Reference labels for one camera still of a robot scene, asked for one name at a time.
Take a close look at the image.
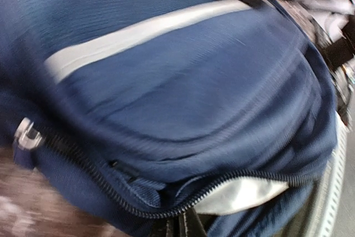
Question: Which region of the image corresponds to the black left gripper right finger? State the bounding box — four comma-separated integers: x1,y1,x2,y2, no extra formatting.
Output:
179,209,207,237

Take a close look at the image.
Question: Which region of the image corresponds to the white slotted cable duct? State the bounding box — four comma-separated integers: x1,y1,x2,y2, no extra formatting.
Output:
315,122,349,236

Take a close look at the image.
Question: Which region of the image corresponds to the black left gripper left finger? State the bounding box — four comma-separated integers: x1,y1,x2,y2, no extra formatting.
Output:
149,219,170,237

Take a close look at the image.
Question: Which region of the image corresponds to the navy blue student backpack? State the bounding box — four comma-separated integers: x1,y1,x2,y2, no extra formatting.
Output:
1,0,337,236

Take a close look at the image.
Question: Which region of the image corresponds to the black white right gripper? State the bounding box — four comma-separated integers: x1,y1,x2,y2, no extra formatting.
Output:
177,0,355,127

